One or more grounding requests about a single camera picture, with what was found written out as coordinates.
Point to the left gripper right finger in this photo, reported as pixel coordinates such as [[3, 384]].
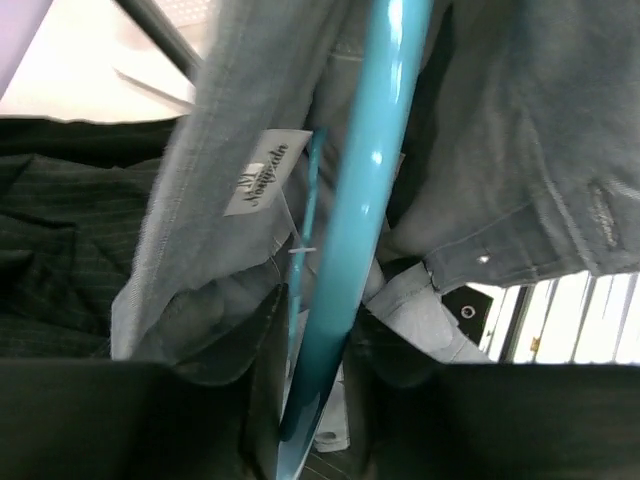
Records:
[[411, 417]]

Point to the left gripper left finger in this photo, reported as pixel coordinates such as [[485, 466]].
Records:
[[214, 417]]

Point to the teal hanger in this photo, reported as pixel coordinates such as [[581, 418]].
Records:
[[380, 110]]

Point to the grey shirt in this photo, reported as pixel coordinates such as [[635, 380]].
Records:
[[522, 164]]

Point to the black pinstripe shirt on table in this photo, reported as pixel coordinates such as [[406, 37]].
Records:
[[73, 196]]

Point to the metal clothes rack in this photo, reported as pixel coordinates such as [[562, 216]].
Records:
[[156, 25]]

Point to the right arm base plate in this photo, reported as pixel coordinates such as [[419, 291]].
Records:
[[471, 308]]

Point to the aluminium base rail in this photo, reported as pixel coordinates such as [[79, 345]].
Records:
[[577, 318]]

